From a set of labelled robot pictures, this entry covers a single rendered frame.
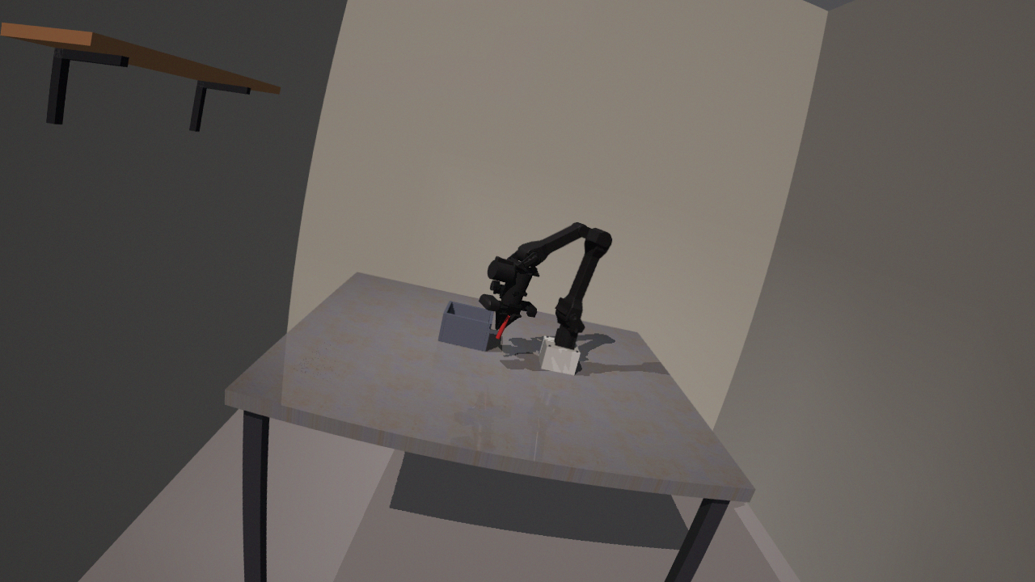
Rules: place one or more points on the dark red peg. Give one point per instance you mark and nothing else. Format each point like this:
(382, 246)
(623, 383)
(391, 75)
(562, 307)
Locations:
(498, 336)

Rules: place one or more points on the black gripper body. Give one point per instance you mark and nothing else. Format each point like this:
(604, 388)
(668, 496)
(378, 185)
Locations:
(512, 299)

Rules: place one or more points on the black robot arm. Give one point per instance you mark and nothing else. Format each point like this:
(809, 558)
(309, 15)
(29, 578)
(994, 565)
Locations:
(531, 254)

